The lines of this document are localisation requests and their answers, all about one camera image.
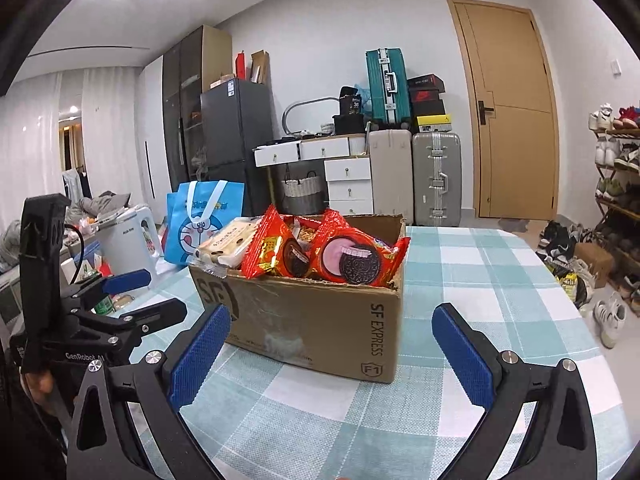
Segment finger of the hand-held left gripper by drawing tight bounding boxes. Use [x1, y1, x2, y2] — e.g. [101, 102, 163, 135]
[90, 297, 188, 342]
[75, 268, 152, 311]

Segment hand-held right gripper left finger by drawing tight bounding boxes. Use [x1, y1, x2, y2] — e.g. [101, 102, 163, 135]
[65, 302, 232, 480]

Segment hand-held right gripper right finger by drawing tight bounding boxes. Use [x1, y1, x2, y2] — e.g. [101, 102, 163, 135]
[431, 302, 598, 480]

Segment beige cake packet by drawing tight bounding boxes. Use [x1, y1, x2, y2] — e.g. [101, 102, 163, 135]
[195, 217, 261, 267]

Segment red cookie packet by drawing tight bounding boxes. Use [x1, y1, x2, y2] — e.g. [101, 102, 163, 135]
[241, 205, 313, 279]
[310, 208, 411, 288]

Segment person's left forearm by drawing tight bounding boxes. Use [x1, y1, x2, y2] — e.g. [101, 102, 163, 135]
[0, 360, 68, 480]

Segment person's left hand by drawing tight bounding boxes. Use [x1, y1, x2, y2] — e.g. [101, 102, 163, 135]
[22, 370, 55, 402]

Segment white electric kettle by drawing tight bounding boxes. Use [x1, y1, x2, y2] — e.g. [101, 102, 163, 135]
[97, 206, 161, 286]

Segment green bottle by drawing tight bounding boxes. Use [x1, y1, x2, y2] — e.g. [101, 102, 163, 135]
[82, 270, 115, 313]

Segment grey clothes pile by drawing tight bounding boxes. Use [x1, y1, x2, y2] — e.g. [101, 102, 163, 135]
[80, 192, 133, 216]

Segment blue cartoon tote bag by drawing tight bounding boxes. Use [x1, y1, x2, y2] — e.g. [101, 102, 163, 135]
[165, 180, 245, 267]

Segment hanging dark clothes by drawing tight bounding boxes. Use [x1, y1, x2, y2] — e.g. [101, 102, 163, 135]
[62, 170, 93, 201]

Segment white sheer curtains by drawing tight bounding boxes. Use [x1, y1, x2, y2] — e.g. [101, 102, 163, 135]
[0, 67, 143, 241]

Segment black waste bin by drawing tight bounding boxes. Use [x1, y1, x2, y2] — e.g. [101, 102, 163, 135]
[545, 260, 591, 311]

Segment small brown cardboard box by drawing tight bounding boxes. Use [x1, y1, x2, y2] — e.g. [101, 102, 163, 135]
[574, 242, 615, 288]

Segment woven laundry basket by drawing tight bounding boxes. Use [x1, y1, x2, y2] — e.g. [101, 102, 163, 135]
[280, 171, 326, 215]

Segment dark glass cabinet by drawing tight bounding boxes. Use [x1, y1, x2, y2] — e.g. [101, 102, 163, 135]
[162, 25, 233, 196]

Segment dark grey fridge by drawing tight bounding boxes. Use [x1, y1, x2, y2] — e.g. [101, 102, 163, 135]
[200, 78, 275, 216]

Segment silver suitcase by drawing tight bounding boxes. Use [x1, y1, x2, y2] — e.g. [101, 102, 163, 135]
[411, 132, 463, 227]

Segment beige suitcase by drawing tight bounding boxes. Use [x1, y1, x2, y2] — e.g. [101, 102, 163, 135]
[368, 129, 414, 226]

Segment tan wooden door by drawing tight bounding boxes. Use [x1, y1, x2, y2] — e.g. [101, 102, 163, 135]
[446, 0, 560, 221]

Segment white drawer dresser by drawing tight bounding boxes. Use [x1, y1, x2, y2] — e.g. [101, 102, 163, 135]
[253, 134, 375, 216]

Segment wooden shoe rack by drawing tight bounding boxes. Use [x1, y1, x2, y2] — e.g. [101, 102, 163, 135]
[592, 127, 640, 291]

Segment yellow black shoe box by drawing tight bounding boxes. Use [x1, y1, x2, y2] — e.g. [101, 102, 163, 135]
[416, 114, 455, 133]

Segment folded brown cardboard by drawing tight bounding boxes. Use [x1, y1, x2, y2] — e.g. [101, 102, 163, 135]
[250, 50, 271, 85]

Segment group of assorted shoes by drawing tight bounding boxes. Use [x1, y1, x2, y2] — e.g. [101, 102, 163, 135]
[537, 102, 640, 348]

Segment black storage bin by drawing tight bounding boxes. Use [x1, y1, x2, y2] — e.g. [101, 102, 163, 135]
[332, 113, 367, 136]

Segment black product box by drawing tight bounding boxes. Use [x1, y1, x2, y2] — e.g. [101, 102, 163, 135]
[339, 86, 362, 115]

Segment teal suitcase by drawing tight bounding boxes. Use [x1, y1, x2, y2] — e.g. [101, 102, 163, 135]
[365, 48, 412, 128]

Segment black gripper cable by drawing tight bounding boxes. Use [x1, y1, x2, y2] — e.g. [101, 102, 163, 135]
[63, 224, 85, 286]

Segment oval metal mirror frame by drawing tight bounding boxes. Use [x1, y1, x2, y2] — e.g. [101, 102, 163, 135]
[281, 96, 337, 136]

